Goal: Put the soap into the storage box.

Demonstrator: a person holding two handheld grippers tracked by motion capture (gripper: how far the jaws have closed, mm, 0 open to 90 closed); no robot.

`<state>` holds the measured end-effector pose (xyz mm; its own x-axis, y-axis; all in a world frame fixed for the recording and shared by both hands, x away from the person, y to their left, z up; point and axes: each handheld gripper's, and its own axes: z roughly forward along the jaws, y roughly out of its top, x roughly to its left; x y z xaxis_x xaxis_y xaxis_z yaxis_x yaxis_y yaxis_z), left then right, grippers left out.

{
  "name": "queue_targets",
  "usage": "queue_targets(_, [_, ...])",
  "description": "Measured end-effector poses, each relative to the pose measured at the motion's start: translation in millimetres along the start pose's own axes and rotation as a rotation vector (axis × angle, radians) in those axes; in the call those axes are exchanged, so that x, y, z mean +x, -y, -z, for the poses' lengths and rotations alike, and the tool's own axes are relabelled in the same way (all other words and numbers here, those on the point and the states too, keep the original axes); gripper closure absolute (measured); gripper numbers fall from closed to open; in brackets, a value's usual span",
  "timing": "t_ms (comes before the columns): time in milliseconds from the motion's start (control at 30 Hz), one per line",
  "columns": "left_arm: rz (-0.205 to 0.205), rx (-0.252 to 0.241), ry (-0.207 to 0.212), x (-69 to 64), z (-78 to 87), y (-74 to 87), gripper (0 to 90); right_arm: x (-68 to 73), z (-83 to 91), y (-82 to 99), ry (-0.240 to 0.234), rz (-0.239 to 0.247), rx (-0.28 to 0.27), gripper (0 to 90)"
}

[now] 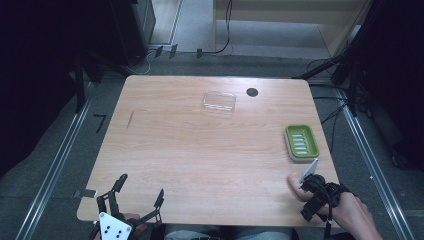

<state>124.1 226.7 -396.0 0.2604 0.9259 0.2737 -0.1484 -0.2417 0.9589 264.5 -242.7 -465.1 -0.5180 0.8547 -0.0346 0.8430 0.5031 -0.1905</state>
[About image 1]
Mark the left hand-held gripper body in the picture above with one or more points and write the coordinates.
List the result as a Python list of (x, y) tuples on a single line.
[(115, 228)]

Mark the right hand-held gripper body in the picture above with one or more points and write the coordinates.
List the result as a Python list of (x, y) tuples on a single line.
[(321, 196)]

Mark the person's left hand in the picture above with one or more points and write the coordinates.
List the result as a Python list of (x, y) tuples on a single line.
[(130, 217)]

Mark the green soap dish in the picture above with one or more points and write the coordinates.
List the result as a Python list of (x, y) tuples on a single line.
[(301, 142)]

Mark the black metal stand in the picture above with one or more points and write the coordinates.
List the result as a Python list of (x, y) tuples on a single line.
[(81, 83), (336, 63)]

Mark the clear plastic box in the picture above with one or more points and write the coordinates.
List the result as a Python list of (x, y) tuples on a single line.
[(219, 101)]

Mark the black round table grommet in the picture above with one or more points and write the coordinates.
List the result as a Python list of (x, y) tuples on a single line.
[(252, 92)]

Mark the black power plug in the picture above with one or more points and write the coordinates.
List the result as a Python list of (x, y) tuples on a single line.
[(199, 53), (173, 50), (158, 51)]

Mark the black cabinet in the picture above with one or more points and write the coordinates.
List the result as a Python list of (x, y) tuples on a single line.
[(133, 30)]

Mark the light wooden shelf unit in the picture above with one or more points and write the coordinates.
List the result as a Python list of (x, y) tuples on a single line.
[(286, 13)]

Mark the metal floor rail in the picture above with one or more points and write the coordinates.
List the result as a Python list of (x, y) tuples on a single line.
[(375, 170), (55, 166)]

